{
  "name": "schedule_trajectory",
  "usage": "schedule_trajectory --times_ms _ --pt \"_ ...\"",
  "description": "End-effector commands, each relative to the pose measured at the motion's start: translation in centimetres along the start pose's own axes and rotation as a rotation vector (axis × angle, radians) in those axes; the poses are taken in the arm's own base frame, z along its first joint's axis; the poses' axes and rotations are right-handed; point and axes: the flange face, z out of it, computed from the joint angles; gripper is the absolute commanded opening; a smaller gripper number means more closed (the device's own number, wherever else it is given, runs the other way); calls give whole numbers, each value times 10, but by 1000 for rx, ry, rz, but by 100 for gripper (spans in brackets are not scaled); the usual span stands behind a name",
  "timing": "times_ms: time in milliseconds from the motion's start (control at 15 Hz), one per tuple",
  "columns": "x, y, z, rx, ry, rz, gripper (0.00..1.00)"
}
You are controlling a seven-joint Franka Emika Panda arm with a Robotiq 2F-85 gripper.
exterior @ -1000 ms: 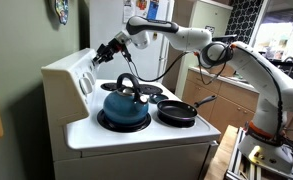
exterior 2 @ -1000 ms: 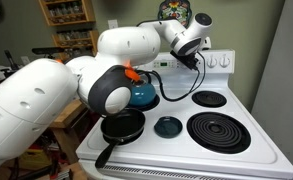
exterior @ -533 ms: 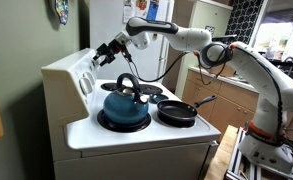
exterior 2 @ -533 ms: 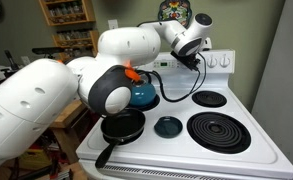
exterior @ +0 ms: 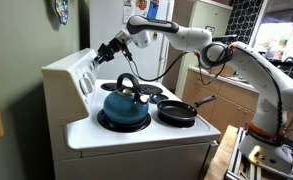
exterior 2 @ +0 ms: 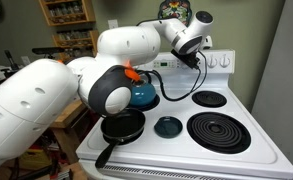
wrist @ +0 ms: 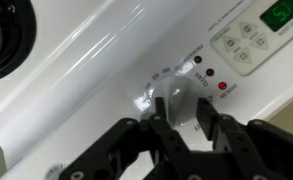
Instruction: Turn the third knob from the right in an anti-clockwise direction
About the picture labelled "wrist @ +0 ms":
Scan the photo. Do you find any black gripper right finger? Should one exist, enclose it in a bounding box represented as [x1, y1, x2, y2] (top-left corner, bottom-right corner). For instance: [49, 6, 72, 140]
[195, 97, 293, 180]

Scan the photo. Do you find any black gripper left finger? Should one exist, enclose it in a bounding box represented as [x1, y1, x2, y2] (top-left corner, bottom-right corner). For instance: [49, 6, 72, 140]
[58, 96, 205, 180]

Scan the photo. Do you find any large white oven knob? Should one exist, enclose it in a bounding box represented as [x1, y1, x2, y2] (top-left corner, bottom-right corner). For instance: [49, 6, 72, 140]
[151, 75, 205, 130]

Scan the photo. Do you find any white electric stove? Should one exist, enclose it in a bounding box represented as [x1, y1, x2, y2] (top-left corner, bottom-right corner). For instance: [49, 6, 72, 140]
[0, 0, 293, 180]

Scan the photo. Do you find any oven keypad green display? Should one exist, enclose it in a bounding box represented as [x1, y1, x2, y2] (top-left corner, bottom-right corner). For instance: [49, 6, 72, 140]
[209, 0, 293, 77]

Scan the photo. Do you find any small black coil burner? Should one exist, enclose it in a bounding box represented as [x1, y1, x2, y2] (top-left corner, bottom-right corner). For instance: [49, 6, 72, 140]
[0, 0, 38, 85]

